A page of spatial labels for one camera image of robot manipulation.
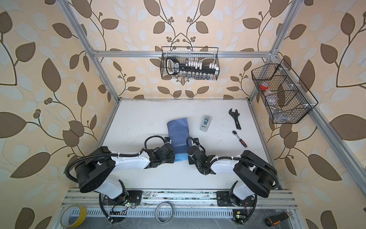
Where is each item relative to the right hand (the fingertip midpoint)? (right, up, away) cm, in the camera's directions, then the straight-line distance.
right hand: (191, 155), depth 90 cm
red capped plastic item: (+46, +44, -1) cm, 63 cm away
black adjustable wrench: (+34, +25, +19) cm, 46 cm away
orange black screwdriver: (+40, -24, -23) cm, 52 cm away
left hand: (-11, 0, -1) cm, 11 cm away
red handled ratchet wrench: (+31, +13, +9) cm, 34 cm away
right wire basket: (+54, +36, -8) cm, 66 cm away
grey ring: (-18, -23, -19) cm, 35 cm away
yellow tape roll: (-61, -21, -22) cm, 68 cm away
